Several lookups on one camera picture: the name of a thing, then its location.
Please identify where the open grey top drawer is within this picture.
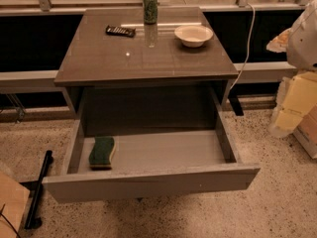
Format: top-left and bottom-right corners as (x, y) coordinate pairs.
(44, 89), (260, 202)

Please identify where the white cable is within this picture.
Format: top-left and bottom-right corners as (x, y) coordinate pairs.
(229, 2), (258, 91)

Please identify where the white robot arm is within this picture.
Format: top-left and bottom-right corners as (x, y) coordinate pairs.
(266, 0), (317, 138)

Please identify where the cardboard box right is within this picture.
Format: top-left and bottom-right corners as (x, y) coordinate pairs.
(293, 106), (317, 159)

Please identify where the green and yellow sponge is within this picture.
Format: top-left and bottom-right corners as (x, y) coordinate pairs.
(88, 137), (116, 170)

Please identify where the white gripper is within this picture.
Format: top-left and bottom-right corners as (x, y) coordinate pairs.
(266, 29), (317, 138)

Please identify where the black metal bar stand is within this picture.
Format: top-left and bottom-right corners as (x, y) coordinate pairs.
(24, 150), (53, 229)

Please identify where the cardboard box left corner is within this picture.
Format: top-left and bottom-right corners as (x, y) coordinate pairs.
(0, 172), (30, 238)

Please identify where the white ceramic bowl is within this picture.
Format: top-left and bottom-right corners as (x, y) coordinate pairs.
(174, 26), (214, 48)

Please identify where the black remote control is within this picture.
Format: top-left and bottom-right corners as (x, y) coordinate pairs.
(105, 26), (136, 38)

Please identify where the green soda can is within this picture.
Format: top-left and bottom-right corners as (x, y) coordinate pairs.
(143, 0), (158, 24)

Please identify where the grey cabinet with counter top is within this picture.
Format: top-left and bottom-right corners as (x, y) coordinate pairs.
(55, 7), (237, 135)

